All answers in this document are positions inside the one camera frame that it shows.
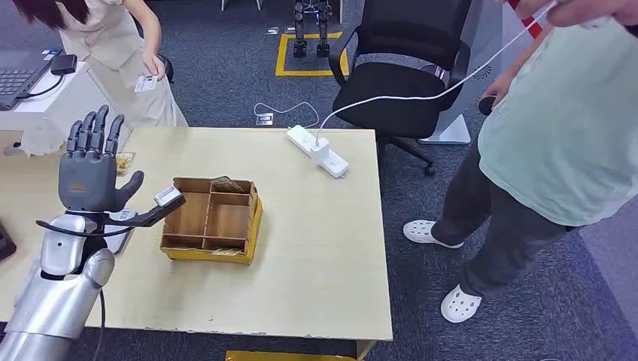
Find black round stool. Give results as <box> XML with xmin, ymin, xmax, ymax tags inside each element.
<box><xmin>156</xmin><ymin>52</ymin><xmax>176</xmax><ymax>85</ymax></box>

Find white furniture legs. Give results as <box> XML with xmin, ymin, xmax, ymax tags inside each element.
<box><xmin>220</xmin><ymin>0</ymin><xmax>263</xmax><ymax>12</ymax></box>

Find black power adapter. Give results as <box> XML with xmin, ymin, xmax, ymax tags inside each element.
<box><xmin>50</xmin><ymin>53</ymin><xmax>79</xmax><ymax>77</ymax></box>

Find white charger cable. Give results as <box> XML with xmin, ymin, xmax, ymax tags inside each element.
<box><xmin>314</xmin><ymin>0</ymin><xmax>559</xmax><ymax>147</ymax></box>

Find brown patterned key card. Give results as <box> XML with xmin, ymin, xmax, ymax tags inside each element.
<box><xmin>210</xmin><ymin>175</ymin><xmax>245</xmax><ymax>194</ymax></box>

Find white ID card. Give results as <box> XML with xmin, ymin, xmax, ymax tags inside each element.
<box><xmin>134</xmin><ymin>74</ymin><xmax>158</xmax><ymax>94</ymax></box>

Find person's hand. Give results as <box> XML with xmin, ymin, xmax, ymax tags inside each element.
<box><xmin>513</xmin><ymin>0</ymin><xmax>638</xmax><ymax>29</ymax></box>
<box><xmin>482</xmin><ymin>69</ymin><xmax>517</xmax><ymax>111</ymax></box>
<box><xmin>141</xmin><ymin>50</ymin><xmax>166</xmax><ymax>83</ymax></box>

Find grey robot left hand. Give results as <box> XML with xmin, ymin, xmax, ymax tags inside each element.
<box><xmin>58</xmin><ymin>105</ymin><xmax>145</xmax><ymax>214</ymax></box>

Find dark laptop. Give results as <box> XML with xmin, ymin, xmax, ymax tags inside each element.
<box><xmin>0</xmin><ymin>48</ymin><xmax>63</xmax><ymax>111</ymax></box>

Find yellow picture card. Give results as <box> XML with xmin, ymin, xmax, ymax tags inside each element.
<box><xmin>116</xmin><ymin>151</ymin><xmax>136</xmax><ymax>177</ymax></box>

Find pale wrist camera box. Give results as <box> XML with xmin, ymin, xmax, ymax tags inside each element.
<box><xmin>153</xmin><ymin>186</ymin><xmax>182</xmax><ymax>208</ymax></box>

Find black camera bracket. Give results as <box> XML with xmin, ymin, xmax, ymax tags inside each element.
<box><xmin>67</xmin><ymin>193</ymin><xmax>187</xmax><ymax>230</ymax></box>

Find white desk riser box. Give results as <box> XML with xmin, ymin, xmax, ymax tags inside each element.
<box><xmin>0</xmin><ymin>62</ymin><xmax>132</xmax><ymax>150</ymax></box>

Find black office chair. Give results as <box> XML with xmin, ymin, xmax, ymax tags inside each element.
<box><xmin>329</xmin><ymin>0</ymin><xmax>473</xmax><ymax>176</ymax></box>

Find black flat device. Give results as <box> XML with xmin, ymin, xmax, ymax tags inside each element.
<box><xmin>0</xmin><ymin>221</ymin><xmax>17</xmax><ymax>262</ymax></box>

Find white charger plug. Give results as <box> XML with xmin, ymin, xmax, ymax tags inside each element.
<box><xmin>309</xmin><ymin>137</ymin><xmax>331</xmax><ymax>166</ymax></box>

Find white power strip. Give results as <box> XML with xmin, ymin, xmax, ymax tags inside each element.
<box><xmin>286</xmin><ymin>124</ymin><xmax>350</xmax><ymax>179</ymax></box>

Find white floor cable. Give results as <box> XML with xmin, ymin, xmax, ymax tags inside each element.
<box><xmin>254</xmin><ymin>102</ymin><xmax>321</xmax><ymax>129</ymax></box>

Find red white barrier strip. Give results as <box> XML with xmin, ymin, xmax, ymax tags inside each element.
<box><xmin>508</xmin><ymin>0</ymin><xmax>544</xmax><ymax>40</ymax></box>

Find wooden compartment box yellow base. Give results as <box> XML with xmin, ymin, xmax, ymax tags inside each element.
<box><xmin>159</xmin><ymin>177</ymin><xmax>263</xmax><ymax>266</ymax></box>

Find grey card reader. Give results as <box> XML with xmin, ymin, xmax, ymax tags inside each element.
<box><xmin>102</xmin><ymin>208</ymin><xmax>138</xmax><ymax>255</ymax></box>

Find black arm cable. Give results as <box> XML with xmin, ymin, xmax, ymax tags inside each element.
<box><xmin>35</xmin><ymin>219</ymin><xmax>136</xmax><ymax>361</ymax></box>

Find grey white pedestal stand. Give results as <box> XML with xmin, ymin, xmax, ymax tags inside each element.
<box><xmin>418</xmin><ymin>0</ymin><xmax>504</xmax><ymax>145</ymax></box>

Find person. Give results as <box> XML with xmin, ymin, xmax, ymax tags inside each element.
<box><xmin>403</xmin><ymin>0</ymin><xmax>638</xmax><ymax>325</ymax></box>
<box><xmin>12</xmin><ymin>0</ymin><xmax>190</xmax><ymax>156</ymax></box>

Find yellow floor tape square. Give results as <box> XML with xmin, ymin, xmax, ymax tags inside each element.
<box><xmin>275</xmin><ymin>31</ymin><xmax>350</xmax><ymax>77</ymax></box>

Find black adapter cable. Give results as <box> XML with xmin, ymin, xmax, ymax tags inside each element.
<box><xmin>17</xmin><ymin>74</ymin><xmax>65</xmax><ymax>99</ymax></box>

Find black robot legs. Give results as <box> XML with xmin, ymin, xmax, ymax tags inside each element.
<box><xmin>293</xmin><ymin>0</ymin><xmax>333</xmax><ymax>59</ymax></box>

